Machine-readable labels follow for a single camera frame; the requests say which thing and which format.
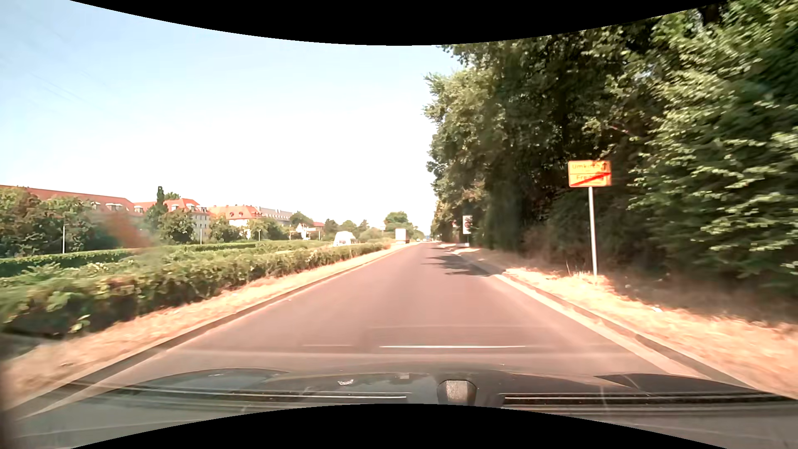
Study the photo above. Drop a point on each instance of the white lorry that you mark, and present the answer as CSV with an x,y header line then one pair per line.
x,y
401,235

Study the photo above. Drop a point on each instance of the white van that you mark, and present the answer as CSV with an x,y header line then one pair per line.
x,y
344,238

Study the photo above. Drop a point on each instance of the grey asphalt road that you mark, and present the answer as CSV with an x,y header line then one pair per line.
x,y
405,299

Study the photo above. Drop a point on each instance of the car's own bonnet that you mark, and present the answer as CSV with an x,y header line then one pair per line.
x,y
399,386

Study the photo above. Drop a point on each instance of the row of red-roofed buildings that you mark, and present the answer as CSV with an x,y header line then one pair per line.
x,y
181,209

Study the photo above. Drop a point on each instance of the dry grass verge with kerb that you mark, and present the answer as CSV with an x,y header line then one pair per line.
x,y
187,318

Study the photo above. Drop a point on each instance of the long green hedge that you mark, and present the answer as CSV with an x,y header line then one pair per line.
x,y
156,280

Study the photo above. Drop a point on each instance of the row of tall trees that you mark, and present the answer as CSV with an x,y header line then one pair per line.
x,y
654,143

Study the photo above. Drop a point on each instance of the round road sign on post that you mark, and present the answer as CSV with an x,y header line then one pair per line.
x,y
467,224

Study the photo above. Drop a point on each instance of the yellow road sign on post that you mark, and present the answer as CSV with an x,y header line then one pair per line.
x,y
590,181

